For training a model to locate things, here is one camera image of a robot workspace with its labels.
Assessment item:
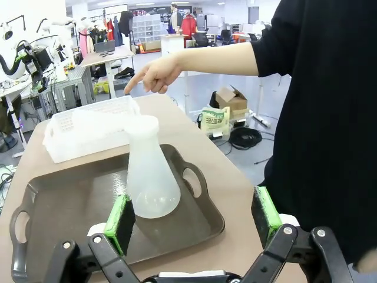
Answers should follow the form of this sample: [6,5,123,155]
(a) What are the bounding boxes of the person's right forearm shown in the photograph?
[176,42,259,78]

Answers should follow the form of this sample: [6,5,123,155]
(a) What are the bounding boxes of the black hanging coat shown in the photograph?
[118,11,134,38]

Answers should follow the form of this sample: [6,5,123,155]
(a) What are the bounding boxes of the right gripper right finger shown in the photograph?
[241,185,355,283]

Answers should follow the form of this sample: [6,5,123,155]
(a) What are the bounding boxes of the person torso black t-shirt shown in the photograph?
[251,0,377,266]

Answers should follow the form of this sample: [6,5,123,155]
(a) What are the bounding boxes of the black cable coil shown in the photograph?
[229,127,263,151]

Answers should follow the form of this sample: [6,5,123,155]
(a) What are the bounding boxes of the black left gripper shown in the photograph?
[15,41,55,93]

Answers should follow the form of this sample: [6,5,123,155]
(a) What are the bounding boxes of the person's right hand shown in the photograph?
[123,53,184,96]

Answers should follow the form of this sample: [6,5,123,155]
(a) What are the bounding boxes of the translucent plastic conical flask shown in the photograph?
[125,115,182,219]

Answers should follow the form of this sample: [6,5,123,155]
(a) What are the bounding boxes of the green white printed bag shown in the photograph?
[200,106,232,140]

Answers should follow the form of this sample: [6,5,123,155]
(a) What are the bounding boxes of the red hanging jacket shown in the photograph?
[180,14,198,37]

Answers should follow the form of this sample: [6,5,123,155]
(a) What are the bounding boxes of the black corrugated cable hose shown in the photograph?
[0,54,24,77]

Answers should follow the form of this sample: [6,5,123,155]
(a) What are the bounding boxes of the dark brown plastic tray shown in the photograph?
[9,143,226,283]

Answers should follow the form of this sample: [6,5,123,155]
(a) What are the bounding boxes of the translucent storage drawers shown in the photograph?
[131,14,163,44]

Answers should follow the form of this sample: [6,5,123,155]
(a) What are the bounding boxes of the black laptop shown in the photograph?
[94,40,117,56]

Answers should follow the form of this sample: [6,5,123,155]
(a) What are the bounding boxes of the white cabinet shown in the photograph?
[160,33,187,56]

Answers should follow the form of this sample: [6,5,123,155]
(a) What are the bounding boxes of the white perforated plastic basket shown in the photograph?
[42,95,141,164]

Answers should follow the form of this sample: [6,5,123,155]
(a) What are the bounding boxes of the person's left hand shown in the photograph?
[352,246,377,274]

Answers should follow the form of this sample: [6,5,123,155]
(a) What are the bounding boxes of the yellow plastic bag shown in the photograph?
[93,81,111,95]

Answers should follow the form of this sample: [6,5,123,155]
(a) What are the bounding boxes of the brown cardboard box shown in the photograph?
[209,85,249,119]

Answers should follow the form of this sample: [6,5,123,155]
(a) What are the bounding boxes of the mannequin in dark jacket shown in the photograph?
[168,4,184,35]

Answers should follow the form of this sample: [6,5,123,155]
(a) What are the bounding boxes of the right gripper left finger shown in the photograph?
[51,193,142,283]

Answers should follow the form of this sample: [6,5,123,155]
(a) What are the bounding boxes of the white desk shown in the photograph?
[80,46,137,100]

